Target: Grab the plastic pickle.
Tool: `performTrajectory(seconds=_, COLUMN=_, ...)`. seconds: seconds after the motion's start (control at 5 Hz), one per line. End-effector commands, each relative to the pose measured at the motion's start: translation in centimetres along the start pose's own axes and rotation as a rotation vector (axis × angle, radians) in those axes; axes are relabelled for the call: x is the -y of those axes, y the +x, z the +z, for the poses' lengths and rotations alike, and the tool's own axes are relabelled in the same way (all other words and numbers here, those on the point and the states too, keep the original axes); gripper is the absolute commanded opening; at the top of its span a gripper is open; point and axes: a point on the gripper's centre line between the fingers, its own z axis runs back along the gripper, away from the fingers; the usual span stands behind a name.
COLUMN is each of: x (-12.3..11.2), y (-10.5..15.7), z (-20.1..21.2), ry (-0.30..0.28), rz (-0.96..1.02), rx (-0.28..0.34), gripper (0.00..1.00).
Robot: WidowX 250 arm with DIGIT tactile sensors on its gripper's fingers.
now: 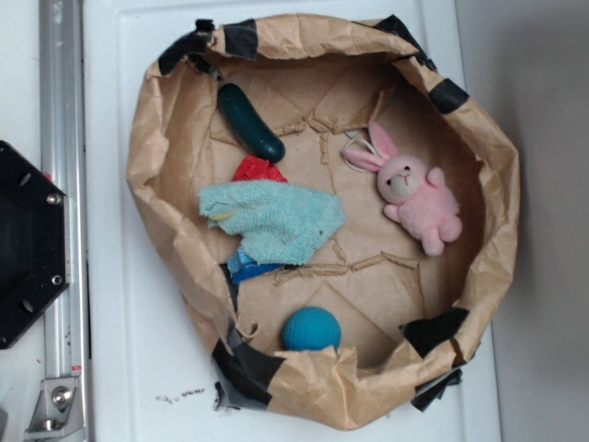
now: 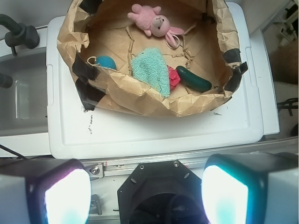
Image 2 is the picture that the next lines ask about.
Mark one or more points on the green plastic pickle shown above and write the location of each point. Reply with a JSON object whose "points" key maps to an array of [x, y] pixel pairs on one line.
{"points": [[193, 81]]}

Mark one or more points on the grey clamp knob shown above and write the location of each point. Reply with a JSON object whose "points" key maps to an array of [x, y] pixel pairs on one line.
{"points": [[19, 34]]}

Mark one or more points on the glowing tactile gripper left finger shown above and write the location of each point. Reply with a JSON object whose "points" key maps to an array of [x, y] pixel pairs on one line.
{"points": [[44, 191]]}

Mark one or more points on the pink plush bunny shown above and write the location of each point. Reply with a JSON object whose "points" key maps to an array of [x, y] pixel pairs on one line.
{"points": [[152, 23]]}

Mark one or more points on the teal knitted cloth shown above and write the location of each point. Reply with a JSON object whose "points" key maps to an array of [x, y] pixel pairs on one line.
{"points": [[150, 67]]}

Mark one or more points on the white plastic bin lid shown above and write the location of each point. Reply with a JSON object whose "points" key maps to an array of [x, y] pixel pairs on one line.
{"points": [[77, 133]]}

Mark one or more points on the aluminium extrusion rail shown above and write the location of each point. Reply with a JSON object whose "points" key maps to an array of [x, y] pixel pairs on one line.
{"points": [[191, 159]]}

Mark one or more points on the brown paper bag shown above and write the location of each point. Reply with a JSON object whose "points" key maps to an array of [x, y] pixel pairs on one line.
{"points": [[209, 48]]}

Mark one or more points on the blue felt ball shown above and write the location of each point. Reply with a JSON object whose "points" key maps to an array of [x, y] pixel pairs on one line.
{"points": [[106, 61]]}

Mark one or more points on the red crumpled paper ball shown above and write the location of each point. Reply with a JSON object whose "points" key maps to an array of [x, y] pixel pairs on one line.
{"points": [[173, 77]]}

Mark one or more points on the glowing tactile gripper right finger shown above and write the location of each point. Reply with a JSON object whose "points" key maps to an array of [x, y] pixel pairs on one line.
{"points": [[251, 188]]}

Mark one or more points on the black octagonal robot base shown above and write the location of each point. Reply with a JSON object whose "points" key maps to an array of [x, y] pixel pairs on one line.
{"points": [[161, 193]]}

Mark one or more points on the clear plastic bin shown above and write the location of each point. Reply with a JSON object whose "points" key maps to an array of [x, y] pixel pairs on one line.
{"points": [[23, 106]]}

